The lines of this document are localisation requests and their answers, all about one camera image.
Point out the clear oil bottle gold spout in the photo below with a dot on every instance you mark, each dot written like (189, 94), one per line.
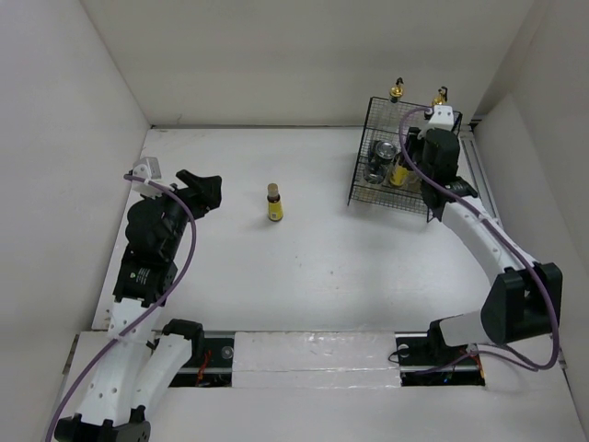
(441, 97)

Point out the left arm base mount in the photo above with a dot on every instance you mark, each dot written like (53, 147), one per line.
(213, 369)

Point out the black wire rack basket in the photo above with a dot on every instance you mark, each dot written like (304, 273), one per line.
(402, 142)

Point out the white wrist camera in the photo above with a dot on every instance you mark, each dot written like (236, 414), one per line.
(145, 169)
(439, 117)

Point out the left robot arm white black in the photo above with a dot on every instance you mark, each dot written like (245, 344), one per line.
(115, 396)

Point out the tan spice grinder silver top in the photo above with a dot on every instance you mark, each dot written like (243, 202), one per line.
(374, 176)

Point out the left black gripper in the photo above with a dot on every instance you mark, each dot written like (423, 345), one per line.
(202, 193)

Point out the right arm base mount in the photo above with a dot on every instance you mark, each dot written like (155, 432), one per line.
(419, 366)

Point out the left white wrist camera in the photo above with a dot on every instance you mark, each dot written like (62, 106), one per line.
(145, 169)

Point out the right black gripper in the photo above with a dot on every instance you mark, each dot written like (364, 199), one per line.
(413, 142)

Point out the dark sauce bottle gold spout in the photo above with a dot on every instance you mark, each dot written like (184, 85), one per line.
(397, 91)

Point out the metal rail right edge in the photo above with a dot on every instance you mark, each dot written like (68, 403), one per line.
(477, 172)

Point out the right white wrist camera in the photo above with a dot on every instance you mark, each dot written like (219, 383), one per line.
(439, 117)

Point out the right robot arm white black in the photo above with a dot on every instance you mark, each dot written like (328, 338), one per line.
(525, 296)

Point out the small yellow bottle cork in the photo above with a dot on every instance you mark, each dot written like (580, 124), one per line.
(275, 208)
(399, 171)

